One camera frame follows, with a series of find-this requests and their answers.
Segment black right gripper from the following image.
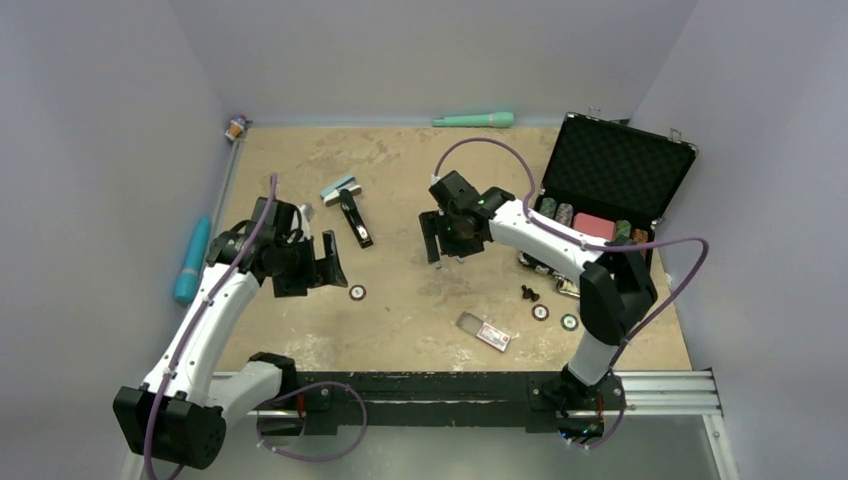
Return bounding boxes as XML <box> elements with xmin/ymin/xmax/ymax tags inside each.
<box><xmin>420</xmin><ymin>209</ymin><xmax>484</xmax><ymax>264</ymax></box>

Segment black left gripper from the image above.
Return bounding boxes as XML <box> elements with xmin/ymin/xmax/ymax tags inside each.
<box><xmin>270</xmin><ymin>230</ymin><xmax>346</xmax><ymax>297</ymax></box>

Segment black stapler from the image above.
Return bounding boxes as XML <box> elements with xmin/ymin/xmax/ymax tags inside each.
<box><xmin>340</xmin><ymin>192</ymin><xmax>373</xmax><ymax>249</ymax></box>

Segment staple box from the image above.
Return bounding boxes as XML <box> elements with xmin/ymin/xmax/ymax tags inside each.
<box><xmin>456</xmin><ymin>312</ymin><xmax>512</xmax><ymax>353</ymax></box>

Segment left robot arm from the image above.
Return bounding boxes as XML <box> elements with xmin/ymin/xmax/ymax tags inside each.
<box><xmin>112</xmin><ymin>197</ymin><xmax>348</xmax><ymax>470</ymax></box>

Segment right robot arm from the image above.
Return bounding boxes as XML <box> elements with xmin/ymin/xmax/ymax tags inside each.
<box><xmin>419</xmin><ymin>171</ymin><xmax>658</xmax><ymax>407</ymax></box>

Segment brown poker chip left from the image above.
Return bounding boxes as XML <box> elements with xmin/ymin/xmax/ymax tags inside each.
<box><xmin>349</xmin><ymin>284</ymin><xmax>367</xmax><ymax>301</ymax></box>

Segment brown poker chip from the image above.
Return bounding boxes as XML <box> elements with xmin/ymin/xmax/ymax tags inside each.
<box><xmin>349</xmin><ymin>284</ymin><xmax>367</xmax><ymax>301</ymax></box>
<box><xmin>531</xmin><ymin>304</ymin><xmax>550</xmax><ymax>321</ymax></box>

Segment green chip stack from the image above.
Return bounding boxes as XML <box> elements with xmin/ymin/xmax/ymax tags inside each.
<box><xmin>537</xmin><ymin>197</ymin><xmax>558</xmax><ymax>219</ymax></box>

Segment green microphone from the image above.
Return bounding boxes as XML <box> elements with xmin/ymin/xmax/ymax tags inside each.
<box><xmin>431</xmin><ymin>112</ymin><xmax>515</xmax><ymax>129</ymax></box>

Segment black screw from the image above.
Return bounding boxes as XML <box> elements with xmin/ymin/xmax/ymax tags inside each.
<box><xmin>521</xmin><ymin>285</ymin><xmax>540</xmax><ymax>302</ymax></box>

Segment purple chip stack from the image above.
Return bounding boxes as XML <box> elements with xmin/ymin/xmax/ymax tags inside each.
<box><xmin>554</xmin><ymin>203</ymin><xmax>574</xmax><ymax>227</ymax></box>

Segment teal cylinder left edge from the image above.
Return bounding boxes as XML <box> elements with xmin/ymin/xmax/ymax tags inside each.
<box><xmin>172</xmin><ymin>216</ymin><xmax>211</xmax><ymax>305</ymax></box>

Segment brown poker chip right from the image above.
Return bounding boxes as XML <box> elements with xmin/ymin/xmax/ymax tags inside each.
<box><xmin>531</xmin><ymin>304</ymin><xmax>550</xmax><ymax>321</ymax></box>

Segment silver carabiner keys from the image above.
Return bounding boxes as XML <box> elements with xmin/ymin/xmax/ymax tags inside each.
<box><xmin>555</xmin><ymin>277</ymin><xmax>580</xmax><ymax>299</ymax></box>

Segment pink card box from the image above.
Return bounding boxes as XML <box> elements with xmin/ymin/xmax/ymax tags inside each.
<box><xmin>572</xmin><ymin>212</ymin><xmax>616</xmax><ymax>241</ymax></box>

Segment small orange figurine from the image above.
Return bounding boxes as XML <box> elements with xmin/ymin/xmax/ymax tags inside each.
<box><xmin>224</xmin><ymin>115</ymin><xmax>252</xmax><ymax>142</ymax></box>

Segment green poker chip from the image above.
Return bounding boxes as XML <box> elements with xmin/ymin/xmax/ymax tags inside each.
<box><xmin>560</xmin><ymin>314</ymin><xmax>579</xmax><ymax>331</ymax></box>

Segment black poker chip case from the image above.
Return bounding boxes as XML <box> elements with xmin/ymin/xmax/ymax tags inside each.
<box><xmin>518</xmin><ymin>111</ymin><xmax>699</xmax><ymax>296</ymax></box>

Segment brown chip stack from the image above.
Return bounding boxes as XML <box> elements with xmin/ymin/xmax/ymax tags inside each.
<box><xmin>631</xmin><ymin>228</ymin><xmax>651</xmax><ymax>245</ymax></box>

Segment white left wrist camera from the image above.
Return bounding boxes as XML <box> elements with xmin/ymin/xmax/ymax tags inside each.
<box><xmin>294</xmin><ymin>203</ymin><xmax>314</xmax><ymax>230</ymax></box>

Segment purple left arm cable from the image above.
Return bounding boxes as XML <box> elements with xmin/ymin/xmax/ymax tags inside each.
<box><xmin>142</xmin><ymin>173</ymin><xmax>368</xmax><ymax>480</ymax></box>

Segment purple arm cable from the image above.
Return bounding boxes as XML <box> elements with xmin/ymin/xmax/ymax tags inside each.
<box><xmin>142</xmin><ymin>173</ymin><xmax>368</xmax><ymax>480</ymax></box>
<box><xmin>430</xmin><ymin>137</ymin><xmax>710</xmax><ymax>452</ymax></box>

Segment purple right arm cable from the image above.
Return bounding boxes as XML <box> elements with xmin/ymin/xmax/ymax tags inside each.
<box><xmin>430</xmin><ymin>137</ymin><xmax>710</xmax><ymax>452</ymax></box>

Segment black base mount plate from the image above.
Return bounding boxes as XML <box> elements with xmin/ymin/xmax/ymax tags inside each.
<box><xmin>253</xmin><ymin>371</ymin><xmax>625</xmax><ymax>437</ymax></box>

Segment aluminium frame rail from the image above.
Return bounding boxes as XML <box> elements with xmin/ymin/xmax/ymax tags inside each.
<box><xmin>123</xmin><ymin>371</ymin><xmax>738</xmax><ymax>479</ymax></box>

